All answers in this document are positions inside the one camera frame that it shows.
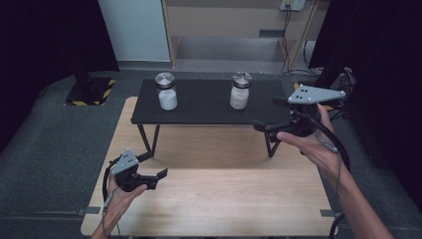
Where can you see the white power strip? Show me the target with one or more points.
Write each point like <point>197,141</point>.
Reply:
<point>295,4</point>

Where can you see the black curtain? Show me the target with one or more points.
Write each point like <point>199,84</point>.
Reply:
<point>381,49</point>
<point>40,49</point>

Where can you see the glass jar with silver lid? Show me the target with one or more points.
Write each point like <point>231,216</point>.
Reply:
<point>167,99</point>
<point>239,98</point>

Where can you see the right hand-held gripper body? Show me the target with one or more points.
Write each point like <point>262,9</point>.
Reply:
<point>308,94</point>

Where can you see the black tray table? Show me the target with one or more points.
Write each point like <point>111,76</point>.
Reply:
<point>205,103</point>

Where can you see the dark tape strip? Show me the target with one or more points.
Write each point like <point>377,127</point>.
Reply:
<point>327,213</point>
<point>88,210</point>

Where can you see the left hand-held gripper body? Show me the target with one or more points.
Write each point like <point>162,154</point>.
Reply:
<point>127,166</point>

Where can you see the person's right hand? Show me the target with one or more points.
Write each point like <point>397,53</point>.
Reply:
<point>318,146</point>

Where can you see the person's left hand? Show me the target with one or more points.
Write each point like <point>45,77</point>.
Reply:
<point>119,200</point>

